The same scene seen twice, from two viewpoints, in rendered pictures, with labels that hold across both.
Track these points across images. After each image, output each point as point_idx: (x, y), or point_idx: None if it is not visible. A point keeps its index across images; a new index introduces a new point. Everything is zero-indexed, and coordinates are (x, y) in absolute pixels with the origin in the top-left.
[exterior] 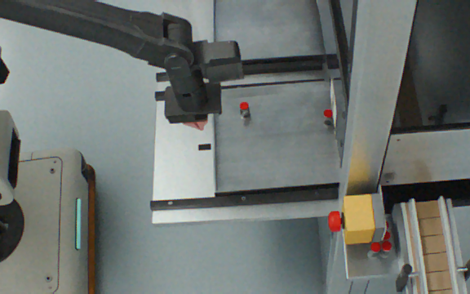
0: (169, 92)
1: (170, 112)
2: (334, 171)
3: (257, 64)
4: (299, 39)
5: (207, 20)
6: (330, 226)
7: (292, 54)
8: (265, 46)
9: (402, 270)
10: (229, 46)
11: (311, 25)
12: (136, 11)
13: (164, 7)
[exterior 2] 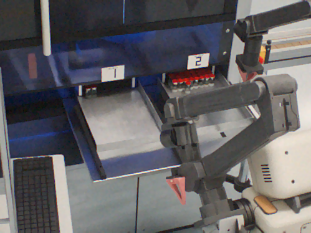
0: (250, 69)
1: (261, 66)
2: (215, 87)
3: (159, 118)
4: (129, 108)
5: (123, 151)
6: (263, 60)
7: (142, 109)
8: (139, 121)
9: (270, 42)
10: (242, 19)
11: (115, 104)
12: (261, 13)
13: (115, 175)
